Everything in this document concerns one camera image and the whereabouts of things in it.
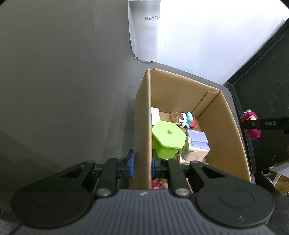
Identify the magenta dinosaur figurine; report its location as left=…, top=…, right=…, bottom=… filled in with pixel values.
left=241, top=109, right=261, bottom=140

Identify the lavender and white toy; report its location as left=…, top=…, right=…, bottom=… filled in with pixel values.
left=178, top=129, right=210, bottom=165

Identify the blue red white figurine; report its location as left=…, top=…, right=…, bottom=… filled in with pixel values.
left=177, top=112, right=198, bottom=129

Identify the clear plastic capsule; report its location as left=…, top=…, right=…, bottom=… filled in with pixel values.
left=170, top=111, right=183, bottom=124

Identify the brown cardboard box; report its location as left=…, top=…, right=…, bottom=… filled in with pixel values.
left=130, top=68, right=251, bottom=189

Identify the red patterned item in box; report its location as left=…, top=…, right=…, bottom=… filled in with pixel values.
left=152, top=178, right=168, bottom=189

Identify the green hexagonal lidded container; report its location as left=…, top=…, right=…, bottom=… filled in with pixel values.
left=152, top=120, right=187, bottom=160

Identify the black tray box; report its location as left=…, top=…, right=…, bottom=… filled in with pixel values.
left=225, top=30, right=288, bottom=173

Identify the small white box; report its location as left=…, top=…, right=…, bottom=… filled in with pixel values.
left=151, top=107, right=160, bottom=126

